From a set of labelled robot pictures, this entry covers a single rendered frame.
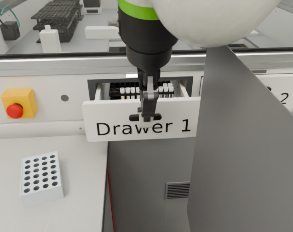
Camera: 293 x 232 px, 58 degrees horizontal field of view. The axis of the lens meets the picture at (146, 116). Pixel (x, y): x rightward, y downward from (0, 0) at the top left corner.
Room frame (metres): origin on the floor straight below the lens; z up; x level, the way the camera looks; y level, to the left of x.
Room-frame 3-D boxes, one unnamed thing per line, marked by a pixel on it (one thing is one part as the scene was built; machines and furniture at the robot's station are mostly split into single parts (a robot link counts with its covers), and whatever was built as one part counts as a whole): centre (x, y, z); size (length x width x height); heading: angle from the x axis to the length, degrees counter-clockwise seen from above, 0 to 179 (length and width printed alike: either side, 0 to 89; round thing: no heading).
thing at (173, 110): (0.55, 0.01, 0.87); 0.29 x 0.02 x 0.11; 94
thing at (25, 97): (0.62, 0.34, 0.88); 0.07 x 0.05 x 0.07; 94
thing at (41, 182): (0.45, 0.24, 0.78); 0.12 x 0.08 x 0.04; 20
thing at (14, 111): (0.59, 0.34, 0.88); 0.04 x 0.03 x 0.04; 94
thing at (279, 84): (0.69, -0.30, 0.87); 0.29 x 0.02 x 0.11; 94
